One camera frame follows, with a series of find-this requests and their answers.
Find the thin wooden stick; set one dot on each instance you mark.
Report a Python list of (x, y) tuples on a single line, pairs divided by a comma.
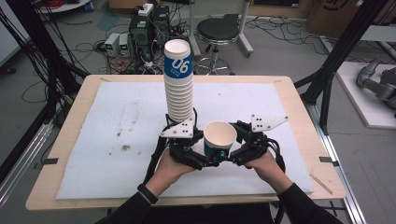
[(321, 184)]

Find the grey power supply box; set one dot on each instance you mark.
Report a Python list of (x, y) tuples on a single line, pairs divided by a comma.
[(124, 43), (111, 43)]

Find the white platform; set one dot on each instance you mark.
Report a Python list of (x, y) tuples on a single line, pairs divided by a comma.
[(364, 105)]

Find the black tape strip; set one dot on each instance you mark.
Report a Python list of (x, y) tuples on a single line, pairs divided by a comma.
[(49, 161), (328, 160)]

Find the wooden table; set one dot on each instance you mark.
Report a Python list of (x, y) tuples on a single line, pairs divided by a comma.
[(311, 102)]

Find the person's left hand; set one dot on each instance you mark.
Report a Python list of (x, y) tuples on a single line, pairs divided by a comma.
[(169, 174)]

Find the black round stool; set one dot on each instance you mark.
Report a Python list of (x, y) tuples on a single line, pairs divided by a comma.
[(218, 29)]

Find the black computer tower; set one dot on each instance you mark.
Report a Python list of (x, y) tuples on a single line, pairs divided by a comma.
[(161, 21), (141, 35)]

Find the single paper cup blue label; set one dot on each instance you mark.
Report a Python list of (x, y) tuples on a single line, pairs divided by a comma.
[(219, 137)]

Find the white foam mat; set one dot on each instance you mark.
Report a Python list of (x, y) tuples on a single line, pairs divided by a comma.
[(124, 118)]

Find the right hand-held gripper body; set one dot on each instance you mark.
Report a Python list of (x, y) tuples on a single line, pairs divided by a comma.
[(258, 140)]

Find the aluminium rail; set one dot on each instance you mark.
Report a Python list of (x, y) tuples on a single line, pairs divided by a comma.
[(339, 168), (21, 161)]

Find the cardboard box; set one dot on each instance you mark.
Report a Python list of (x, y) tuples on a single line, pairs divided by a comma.
[(333, 15)]

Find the person's right hand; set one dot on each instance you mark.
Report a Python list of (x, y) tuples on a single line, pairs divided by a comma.
[(269, 169)]

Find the stack of white paper cups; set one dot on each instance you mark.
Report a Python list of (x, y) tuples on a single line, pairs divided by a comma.
[(179, 90)]

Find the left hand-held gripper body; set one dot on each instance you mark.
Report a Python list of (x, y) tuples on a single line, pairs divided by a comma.
[(180, 130)]

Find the black wristband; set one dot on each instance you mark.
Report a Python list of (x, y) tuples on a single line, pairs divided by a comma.
[(148, 193)]

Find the white power strip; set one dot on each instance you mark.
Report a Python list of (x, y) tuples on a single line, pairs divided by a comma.
[(145, 9)]

